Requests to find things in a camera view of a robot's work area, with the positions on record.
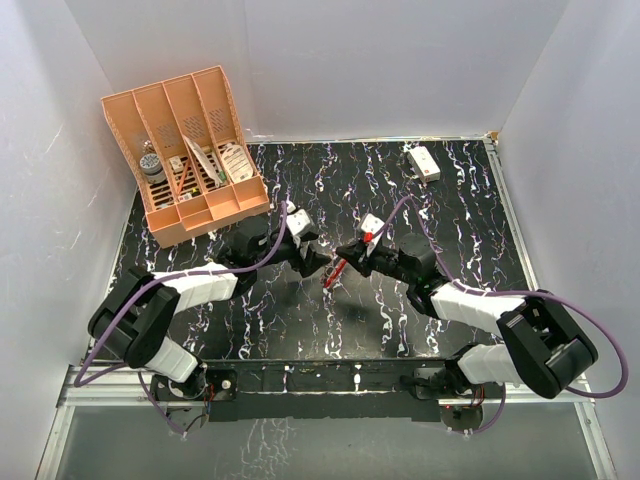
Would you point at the orange pencil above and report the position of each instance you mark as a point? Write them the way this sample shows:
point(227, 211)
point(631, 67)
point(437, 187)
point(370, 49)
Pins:
point(183, 177)

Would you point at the white box red label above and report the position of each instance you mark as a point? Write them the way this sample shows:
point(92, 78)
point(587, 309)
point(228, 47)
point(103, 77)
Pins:
point(424, 164)

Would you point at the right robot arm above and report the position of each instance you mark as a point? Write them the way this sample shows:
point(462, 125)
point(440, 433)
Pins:
point(541, 345)

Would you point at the white paper packet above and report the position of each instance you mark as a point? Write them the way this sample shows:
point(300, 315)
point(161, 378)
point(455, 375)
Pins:
point(210, 170)

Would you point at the small white card box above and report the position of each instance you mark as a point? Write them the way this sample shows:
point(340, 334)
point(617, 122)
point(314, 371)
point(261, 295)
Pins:
point(176, 164)

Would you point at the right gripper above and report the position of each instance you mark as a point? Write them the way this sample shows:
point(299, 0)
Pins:
point(357, 254)

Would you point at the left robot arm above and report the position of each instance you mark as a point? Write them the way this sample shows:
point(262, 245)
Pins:
point(141, 337)

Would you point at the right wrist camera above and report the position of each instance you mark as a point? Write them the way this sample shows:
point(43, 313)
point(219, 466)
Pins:
point(369, 228)

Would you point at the grey round jar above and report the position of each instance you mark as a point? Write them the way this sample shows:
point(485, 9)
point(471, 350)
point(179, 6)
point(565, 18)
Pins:
point(152, 168)

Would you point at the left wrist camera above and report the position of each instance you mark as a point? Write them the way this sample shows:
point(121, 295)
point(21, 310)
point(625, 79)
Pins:
point(298, 222)

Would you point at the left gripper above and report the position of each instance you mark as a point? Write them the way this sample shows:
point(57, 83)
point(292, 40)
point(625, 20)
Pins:
point(311, 260)

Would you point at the red black keyring holder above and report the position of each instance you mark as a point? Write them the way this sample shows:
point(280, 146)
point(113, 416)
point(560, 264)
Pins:
point(333, 271)

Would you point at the peach plastic desk organizer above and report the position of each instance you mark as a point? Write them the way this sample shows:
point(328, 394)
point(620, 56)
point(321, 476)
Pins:
point(153, 119)

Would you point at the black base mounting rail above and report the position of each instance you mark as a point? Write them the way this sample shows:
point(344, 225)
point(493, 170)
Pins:
point(316, 389)

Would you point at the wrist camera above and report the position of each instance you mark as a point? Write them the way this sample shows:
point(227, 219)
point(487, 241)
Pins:
point(369, 228)
point(298, 222)

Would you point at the white labelled pouch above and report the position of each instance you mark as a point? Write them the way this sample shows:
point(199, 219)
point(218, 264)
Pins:
point(236, 162)

